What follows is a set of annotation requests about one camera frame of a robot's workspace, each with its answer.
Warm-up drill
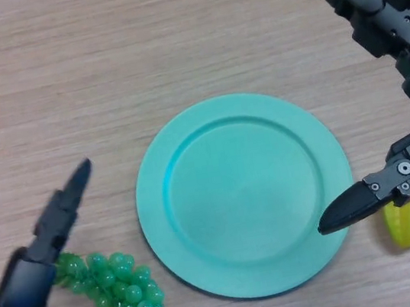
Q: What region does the green grapes bunch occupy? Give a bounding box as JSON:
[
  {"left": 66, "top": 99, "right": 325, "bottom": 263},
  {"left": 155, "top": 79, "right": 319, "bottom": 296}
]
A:
[{"left": 48, "top": 238, "right": 172, "bottom": 307}]

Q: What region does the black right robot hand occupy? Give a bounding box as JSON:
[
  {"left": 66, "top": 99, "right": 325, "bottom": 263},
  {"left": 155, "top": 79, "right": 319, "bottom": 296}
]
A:
[{"left": 283, "top": 0, "right": 410, "bottom": 237}]

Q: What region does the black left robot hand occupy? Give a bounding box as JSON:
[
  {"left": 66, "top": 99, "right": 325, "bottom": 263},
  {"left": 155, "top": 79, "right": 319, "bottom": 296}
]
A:
[{"left": 0, "top": 154, "right": 136, "bottom": 307}]

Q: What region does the round green plate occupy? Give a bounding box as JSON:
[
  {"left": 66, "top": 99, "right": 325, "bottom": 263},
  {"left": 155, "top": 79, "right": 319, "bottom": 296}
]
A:
[{"left": 122, "top": 77, "right": 370, "bottom": 307}]

